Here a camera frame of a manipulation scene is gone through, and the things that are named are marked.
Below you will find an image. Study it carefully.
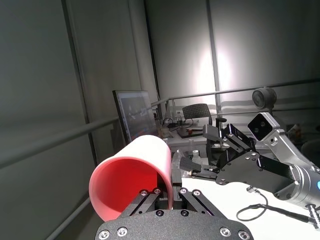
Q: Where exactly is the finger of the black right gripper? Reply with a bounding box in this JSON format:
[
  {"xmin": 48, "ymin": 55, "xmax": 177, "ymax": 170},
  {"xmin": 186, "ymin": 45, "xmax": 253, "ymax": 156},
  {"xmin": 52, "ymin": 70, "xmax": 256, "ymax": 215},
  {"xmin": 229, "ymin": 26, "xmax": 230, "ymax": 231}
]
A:
[
  {"xmin": 201, "ymin": 123, "xmax": 256, "ymax": 154},
  {"xmin": 178, "ymin": 156, "xmax": 226, "ymax": 181}
]

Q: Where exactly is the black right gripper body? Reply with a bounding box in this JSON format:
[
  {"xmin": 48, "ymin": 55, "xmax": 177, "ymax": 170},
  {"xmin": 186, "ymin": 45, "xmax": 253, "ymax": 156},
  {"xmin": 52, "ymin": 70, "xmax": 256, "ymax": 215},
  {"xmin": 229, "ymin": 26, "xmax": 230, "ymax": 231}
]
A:
[{"xmin": 214, "ymin": 149, "xmax": 299, "ymax": 194}]

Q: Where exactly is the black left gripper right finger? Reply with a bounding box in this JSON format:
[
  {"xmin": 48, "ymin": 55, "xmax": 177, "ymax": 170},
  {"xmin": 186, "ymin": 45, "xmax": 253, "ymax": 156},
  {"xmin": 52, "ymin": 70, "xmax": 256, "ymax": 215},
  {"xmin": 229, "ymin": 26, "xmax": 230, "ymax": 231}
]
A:
[{"xmin": 171, "ymin": 161, "xmax": 221, "ymax": 219}]

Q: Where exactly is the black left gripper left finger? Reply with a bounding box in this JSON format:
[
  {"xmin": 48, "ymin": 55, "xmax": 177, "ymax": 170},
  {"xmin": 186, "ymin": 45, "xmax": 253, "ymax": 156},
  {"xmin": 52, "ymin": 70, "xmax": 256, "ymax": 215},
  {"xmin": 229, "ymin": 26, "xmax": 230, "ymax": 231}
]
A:
[{"xmin": 122, "ymin": 186, "xmax": 165, "ymax": 219}]

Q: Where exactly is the pink plastic cup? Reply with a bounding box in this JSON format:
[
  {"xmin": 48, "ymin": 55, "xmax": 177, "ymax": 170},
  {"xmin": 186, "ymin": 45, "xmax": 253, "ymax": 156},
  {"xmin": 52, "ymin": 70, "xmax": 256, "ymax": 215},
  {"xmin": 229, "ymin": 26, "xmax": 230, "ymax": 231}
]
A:
[{"xmin": 88, "ymin": 134, "xmax": 174, "ymax": 223}]

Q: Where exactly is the clear plastic bottle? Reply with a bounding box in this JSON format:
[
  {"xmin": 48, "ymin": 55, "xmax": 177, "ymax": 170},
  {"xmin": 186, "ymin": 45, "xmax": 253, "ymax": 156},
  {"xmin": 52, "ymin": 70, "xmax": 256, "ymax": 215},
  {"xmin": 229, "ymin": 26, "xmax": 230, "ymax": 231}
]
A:
[{"xmin": 191, "ymin": 149, "xmax": 201, "ymax": 165}]

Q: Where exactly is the cluttered grey desk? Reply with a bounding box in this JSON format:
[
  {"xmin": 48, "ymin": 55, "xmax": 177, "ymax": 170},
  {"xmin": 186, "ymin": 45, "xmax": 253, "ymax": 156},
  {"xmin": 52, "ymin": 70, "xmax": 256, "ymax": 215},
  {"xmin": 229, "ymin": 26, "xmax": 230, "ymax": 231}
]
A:
[{"xmin": 158, "ymin": 119, "xmax": 210, "ymax": 151}]

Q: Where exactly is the black mesh office chair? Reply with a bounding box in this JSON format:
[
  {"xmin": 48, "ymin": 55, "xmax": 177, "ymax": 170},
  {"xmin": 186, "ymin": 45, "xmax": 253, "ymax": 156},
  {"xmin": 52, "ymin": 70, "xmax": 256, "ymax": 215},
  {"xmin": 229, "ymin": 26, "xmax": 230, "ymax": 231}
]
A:
[{"xmin": 181, "ymin": 103, "xmax": 228, "ymax": 127}]

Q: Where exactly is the thin grey railing bar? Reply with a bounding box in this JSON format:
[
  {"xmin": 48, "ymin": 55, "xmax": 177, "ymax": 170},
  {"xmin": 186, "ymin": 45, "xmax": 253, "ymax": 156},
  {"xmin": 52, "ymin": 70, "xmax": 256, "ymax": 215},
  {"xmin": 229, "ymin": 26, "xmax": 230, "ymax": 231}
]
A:
[{"xmin": 149, "ymin": 78, "xmax": 320, "ymax": 107}]

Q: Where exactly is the grey standing fan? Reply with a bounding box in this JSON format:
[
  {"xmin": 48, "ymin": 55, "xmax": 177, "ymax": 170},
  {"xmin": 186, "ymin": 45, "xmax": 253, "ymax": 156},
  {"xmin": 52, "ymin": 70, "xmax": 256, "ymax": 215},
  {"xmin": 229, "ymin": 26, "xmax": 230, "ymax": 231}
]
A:
[{"xmin": 251, "ymin": 87, "xmax": 278, "ymax": 115}]

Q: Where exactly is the lucky cat figurine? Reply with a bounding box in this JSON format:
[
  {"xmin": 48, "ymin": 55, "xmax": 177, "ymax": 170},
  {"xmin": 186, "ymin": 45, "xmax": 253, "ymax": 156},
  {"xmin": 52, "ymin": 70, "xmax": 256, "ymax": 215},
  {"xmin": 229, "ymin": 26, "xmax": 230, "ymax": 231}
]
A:
[{"xmin": 287, "ymin": 123, "xmax": 304, "ymax": 141}]

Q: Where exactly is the computer monitor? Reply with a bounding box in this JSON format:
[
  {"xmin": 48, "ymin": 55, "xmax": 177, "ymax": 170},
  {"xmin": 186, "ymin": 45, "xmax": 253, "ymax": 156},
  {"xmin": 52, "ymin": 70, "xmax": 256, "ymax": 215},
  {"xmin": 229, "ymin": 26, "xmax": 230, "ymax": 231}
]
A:
[{"xmin": 111, "ymin": 89, "xmax": 158, "ymax": 146}]

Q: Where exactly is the grey floor railing bar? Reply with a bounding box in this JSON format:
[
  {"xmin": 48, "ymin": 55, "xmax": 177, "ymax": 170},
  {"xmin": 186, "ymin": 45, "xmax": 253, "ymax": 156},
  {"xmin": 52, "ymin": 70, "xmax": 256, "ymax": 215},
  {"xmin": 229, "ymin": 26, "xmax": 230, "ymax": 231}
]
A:
[{"xmin": 46, "ymin": 196, "xmax": 91, "ymax": 240}]

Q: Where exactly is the thick grey railing bar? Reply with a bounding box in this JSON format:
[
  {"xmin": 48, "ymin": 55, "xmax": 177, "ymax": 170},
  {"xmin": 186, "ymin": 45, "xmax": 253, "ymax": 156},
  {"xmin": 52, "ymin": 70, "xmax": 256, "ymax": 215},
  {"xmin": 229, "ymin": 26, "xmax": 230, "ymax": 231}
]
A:
[{"xmin": 0, "ymin": 116, "xmax": 119, "ymax": 170}]

